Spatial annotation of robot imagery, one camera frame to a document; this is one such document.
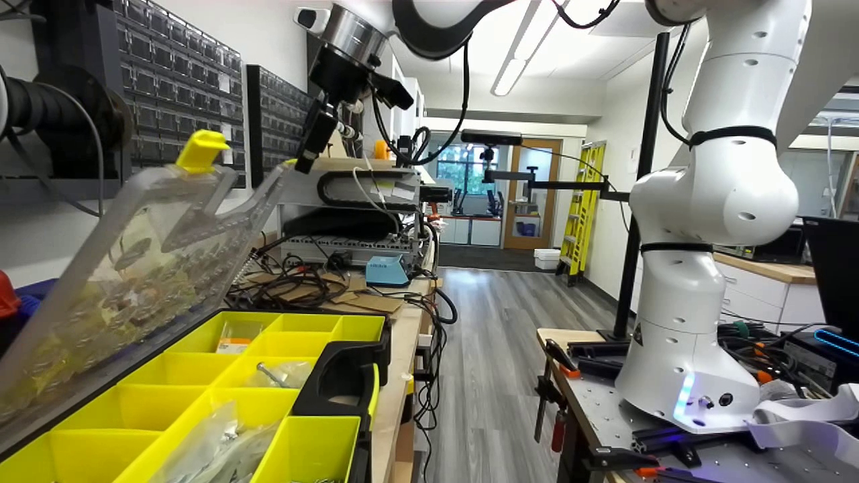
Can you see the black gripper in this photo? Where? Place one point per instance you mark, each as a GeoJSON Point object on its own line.
{"type": "Point", "coordinates": [350, 35]}

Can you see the clear case lid yellow latch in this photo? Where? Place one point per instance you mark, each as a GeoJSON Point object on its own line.
{"type": "Point", "coordinates": [161, 247]}

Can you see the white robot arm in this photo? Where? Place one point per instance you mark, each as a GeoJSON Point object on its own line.
{"type": "Point", "coordinates": [765, 74]}

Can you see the black and yellow organizer case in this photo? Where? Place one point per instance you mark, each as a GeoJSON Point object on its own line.
{"type": "Point", "coordinates": [126, 429]}

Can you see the black parts drawer cabinet right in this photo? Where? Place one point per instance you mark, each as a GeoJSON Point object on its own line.
{"type": "Point", "coordinates": [275, 119]}

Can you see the black parts drawer cabinet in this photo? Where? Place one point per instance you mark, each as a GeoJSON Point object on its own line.
{"type": "Point", "coordinates": [275, 119]}
{"type": "Point", "coordinates": [170, 74]}

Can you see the orange bottle on machine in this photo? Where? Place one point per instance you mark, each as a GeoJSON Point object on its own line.
{"type": "Point", "coordinates": [381, 150]}

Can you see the grey machine on bench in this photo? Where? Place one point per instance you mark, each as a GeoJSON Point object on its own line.
{"type": "Point", "coordinates": [358, 210]}

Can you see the blue soldering station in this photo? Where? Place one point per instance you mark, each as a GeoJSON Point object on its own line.
{"type": "Point", "coordinates": [385, 272]}

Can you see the black parts drawer cabinet left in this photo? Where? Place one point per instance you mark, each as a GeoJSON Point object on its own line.
{"type": "Point", "coordinates": [170, 74]}

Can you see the wooden door with window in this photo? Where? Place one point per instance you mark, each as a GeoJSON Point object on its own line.
{"type": "Point", "coordinates": [528, 202]}

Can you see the small bag with bolt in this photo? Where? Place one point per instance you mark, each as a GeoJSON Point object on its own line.
{"type": "Point", "coordinates": [276, 373]}

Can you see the yellow ladder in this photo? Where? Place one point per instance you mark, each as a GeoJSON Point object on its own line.
{"type": "Point", "coordinates": [583, 210]}

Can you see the plastic bag of screws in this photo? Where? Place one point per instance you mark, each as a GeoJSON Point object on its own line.
{"type": "Point", "coordinates": [220, 449]}

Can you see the black monitor screen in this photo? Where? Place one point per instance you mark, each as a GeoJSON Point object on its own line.
{"type": "Point", "coordinates": [834, 260]}

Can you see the white paper sheets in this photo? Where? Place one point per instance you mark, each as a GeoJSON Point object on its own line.
{"type": "Point", "coordinates": [788, 420]}

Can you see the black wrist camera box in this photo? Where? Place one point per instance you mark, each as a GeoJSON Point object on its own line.
{"type": "Point", "coordinates": [390, 91]}

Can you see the black camera stand pole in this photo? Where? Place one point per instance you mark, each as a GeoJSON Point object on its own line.
{"type": "Point", "coordinates": [661, 52]}

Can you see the black clamp orange handle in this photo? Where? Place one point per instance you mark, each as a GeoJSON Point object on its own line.
{"type": "Point", "coordinates": [555, 361]}

